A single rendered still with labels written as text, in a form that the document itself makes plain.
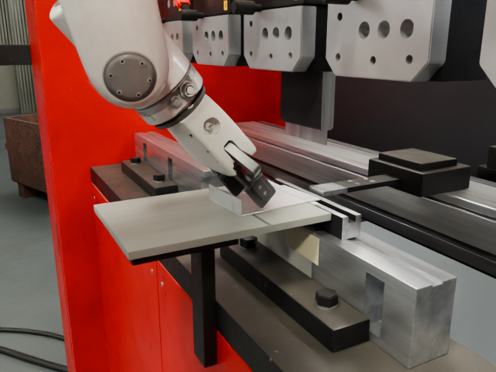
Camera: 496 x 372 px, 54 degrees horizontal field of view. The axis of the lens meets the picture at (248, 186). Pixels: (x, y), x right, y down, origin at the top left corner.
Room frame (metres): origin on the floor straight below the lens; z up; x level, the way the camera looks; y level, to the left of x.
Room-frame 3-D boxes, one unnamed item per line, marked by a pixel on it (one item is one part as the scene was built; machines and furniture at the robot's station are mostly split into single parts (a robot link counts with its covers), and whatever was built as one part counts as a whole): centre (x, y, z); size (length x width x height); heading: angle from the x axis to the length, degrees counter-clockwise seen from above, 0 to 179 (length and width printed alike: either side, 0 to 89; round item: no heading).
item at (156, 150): (1.17, 0.18, 0.92); 0.50 x 0.06 x 0.10; 28
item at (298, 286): (0.62, -0.05, 0.89); 0.30 x 0.05 x 0.03; 28
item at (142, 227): (0.61, 0.05, 1.00); 0.26 x 0.18 x 0.01; 118
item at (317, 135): (0.68, -0.08, 1.13); 0.10 x 0.02 x 0.10; 28
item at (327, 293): (0.53, -0.10, 0.91); 0.03 x 0.03 x 0.02
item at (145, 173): (1.19, 0.25, 0.89); 0.30 x 0.05 x 0.03; 28
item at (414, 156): (0.75, -0.21, 1.01); 0.26 x 0.12 x 0.05; 118
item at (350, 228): (0.68, -0.08, 0.99); 0.20 x 0.03 x 0.03; 28
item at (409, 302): (0.64, -0.11, 0.92); 0.39 x 0.06 x 0.10; 28
